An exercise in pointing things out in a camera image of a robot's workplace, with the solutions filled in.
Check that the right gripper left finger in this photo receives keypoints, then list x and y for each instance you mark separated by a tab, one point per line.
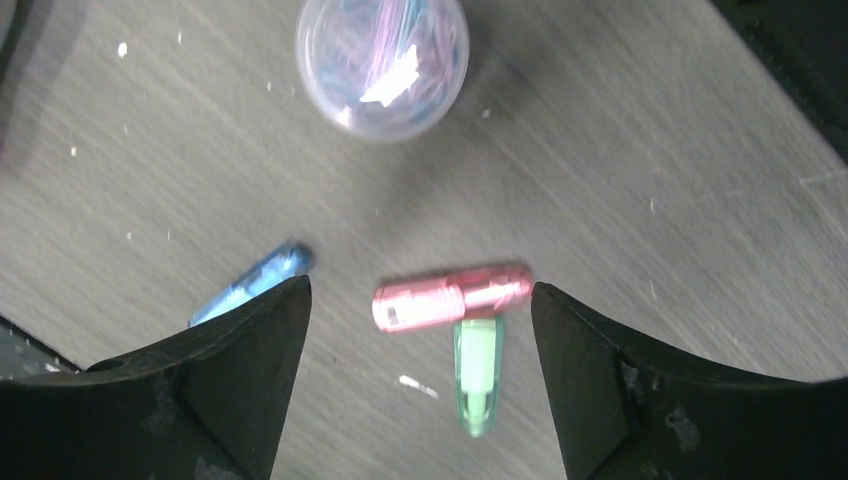
207	403

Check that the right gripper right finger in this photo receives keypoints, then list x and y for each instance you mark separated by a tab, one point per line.
628	406

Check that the clear jar of pins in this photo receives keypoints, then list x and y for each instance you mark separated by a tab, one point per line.
383	70

